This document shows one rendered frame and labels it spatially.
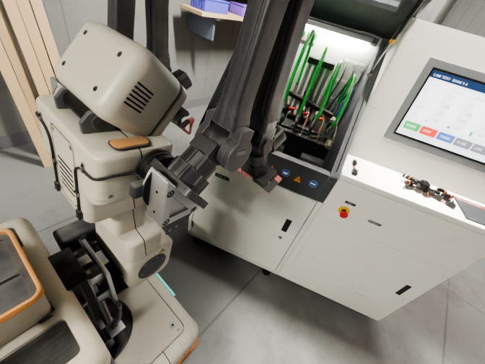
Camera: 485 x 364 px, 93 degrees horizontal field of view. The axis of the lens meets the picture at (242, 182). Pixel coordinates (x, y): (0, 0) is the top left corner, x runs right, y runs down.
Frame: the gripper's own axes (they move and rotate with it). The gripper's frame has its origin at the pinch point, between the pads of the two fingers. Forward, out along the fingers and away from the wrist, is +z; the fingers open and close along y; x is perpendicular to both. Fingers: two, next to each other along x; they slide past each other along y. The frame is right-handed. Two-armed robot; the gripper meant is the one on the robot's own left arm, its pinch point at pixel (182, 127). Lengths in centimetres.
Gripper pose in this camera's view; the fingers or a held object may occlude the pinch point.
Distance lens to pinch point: 104.2
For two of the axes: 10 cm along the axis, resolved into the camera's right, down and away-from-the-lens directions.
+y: -7.4, -5.5, 3.9
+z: 1.0, 4.9, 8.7
